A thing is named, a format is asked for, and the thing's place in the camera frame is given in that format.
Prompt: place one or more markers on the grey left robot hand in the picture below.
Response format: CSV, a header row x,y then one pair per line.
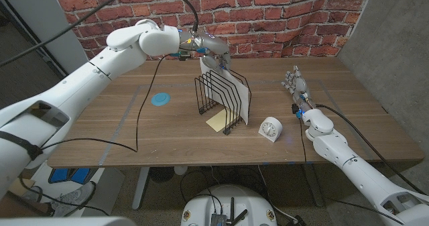
x,y
211,45

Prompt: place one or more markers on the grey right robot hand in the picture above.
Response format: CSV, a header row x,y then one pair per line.
x,y
299,85

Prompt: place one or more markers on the white paper file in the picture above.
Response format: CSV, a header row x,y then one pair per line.
x,y
243,95

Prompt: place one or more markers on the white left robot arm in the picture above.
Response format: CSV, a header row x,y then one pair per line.
x,y
83,82

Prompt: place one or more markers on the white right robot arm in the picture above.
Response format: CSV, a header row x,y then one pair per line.
x,y
352,165

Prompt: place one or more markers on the yellow sticky note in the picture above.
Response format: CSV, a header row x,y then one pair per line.
x,y
218,120

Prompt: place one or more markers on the grey tape table marking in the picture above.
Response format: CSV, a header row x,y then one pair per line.
x,y
118,128

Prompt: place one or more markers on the white kitchen timer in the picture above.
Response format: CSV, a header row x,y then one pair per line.
x,y
269,128

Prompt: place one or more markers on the red brick print backdrop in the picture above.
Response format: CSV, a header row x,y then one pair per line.
x,y
268,18

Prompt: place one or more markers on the blue round disc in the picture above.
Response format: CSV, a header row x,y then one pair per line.
x,y
161,99

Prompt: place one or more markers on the dark grey table leg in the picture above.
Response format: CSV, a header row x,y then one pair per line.
x,y
315,189

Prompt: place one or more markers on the black round floor object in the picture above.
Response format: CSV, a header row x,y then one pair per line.
x,y
161,175

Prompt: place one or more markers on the grey box on torso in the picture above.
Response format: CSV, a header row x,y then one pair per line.
x,y
218,220

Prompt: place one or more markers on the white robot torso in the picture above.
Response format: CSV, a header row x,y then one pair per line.
x,y
201,209

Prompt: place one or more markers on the white table leg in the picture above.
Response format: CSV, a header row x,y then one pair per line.
x,y
140,189

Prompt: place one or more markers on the white floor mat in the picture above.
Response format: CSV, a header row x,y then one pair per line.
x,y
107,192

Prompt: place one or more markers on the light grey partition panel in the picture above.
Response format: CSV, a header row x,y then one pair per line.
x,y
33,4

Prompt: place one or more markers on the blue foot pedal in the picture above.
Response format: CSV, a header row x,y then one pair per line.
x,y
58,175
80,175

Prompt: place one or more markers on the grey sneaker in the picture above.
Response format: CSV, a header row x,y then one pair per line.
x,y
33,194
73,197

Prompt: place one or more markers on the white robot front cover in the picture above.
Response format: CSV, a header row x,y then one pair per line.
x,y
67,222

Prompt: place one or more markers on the brown cardboard piece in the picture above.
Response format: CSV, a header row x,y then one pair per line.
x,y
21,185

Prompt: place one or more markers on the brown trouser leg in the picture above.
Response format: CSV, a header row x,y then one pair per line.
x,y
27,209

